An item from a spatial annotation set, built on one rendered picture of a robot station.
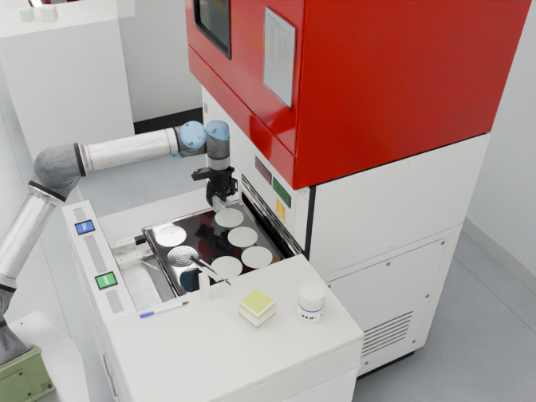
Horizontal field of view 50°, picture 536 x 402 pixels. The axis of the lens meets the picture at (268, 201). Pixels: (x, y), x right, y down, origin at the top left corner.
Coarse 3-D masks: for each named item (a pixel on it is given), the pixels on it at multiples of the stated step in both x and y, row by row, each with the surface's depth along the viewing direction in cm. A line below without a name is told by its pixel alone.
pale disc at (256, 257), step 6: (252, 246) 192; (258, 246) 192; (246, 252) 189; (252, 252) 190; (258, 252) 190; (264, 252) 190; (246, 258) 187; (252, 258) 187; (258, 258) 187; (264, 258) 187; (270, 258) 187; (246, 264) 185; (252, 264) 185; (258, 264) 185; (264, 264) 185
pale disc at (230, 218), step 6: (228, 210) 206; (234, 210) 206; (216, 216) 203; (222, 216) 203; (228, 216) 203; (234, 216) 203; (240, 216) 203; (216, 222) 201; (222, 222) 201; (228, 222) 201; (234, 222) 201; (240, 222) 201
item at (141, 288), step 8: (120, 256) 189; (120, 272) 184; (128, 272) 184; (136, 272) 184; (144, 272) 184; (128, 280) 181; (136, 280) 181; (144, 280) 182; (128, 288) 179; (136, 288) 179; (144, 288) 179; (152, 288) 179; (136, 296) 176; (144, 296) 176; (152, 296) 177; (136, 304) 174; (144, 304) 174; (152, 304) 174
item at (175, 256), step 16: (240, 208) 207; (176, 224) 199; (192, 224) 200; (208, 224) 200; (240, 224) 200; (160, 240) 193; (176, 240) 193; (192, 240) 193; (208, 240) 194; (224, 240) 194; (160, 256) 187; (176, 256) 187; (208, 256) 188; (224, 256) 188; (240, 256) 188; (272, 256) 188; (176, 272) 182; (192, 272) 182; (176, 288) 177; (192, 288) 177
